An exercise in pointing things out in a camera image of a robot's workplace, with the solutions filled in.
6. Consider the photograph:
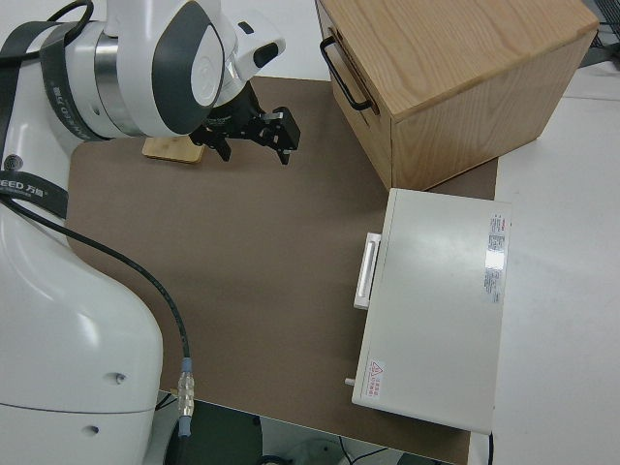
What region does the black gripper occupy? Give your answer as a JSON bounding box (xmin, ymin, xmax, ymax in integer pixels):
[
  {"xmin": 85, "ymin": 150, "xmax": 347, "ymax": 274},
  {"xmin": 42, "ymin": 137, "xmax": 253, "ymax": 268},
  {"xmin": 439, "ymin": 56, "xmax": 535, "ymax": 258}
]
[{"xmin": 189, "ymin": 82, "xmax": 302, "ymax": 167}]

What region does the wooden mug tree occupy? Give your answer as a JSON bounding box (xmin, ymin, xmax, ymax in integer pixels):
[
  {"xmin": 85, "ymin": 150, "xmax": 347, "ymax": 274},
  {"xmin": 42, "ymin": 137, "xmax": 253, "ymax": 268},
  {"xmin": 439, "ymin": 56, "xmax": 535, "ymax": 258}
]
[{"xmin": 141, "ymin": 135, "xmax": 205, "ymax": 166}]

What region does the brown table mat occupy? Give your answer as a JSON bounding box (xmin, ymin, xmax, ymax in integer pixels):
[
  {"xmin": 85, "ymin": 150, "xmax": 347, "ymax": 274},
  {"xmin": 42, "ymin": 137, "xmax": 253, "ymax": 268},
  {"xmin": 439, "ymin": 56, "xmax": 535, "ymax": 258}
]
[{"xmin": 65, "ymin": 75, "xmax": 500, "ymax": 465}]

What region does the wooden box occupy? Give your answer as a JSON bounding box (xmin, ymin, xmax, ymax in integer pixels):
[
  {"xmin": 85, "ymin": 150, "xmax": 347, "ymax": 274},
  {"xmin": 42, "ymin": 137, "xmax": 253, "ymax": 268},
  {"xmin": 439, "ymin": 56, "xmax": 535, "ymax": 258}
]
[{"xmin": 314, "ymin": 0, "xmax": 601, "ymax": 193}]

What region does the white toaster oven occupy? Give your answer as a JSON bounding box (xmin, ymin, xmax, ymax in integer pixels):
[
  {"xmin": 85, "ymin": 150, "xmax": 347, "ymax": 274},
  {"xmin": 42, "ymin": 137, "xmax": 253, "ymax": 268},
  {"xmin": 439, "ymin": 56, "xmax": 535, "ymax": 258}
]
[{"xmin": 344, "ymin": 187, "xmax": 513, "ymax": 435}]

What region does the black box handle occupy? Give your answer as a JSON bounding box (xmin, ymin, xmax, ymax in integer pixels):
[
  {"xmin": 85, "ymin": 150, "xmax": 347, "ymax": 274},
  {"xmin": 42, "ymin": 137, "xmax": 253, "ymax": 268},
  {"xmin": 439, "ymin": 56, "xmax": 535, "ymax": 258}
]
[{"xmin": 319, "ymin": 37, "xmax": 374, "ymax": 111}]

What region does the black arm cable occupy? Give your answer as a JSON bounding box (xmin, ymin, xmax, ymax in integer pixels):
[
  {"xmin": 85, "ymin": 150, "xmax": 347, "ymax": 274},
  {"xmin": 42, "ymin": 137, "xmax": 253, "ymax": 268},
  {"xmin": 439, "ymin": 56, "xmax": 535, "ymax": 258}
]
[{"xmin": 0, "ymin": 196, "xmax": 198, "ymax": 465}]

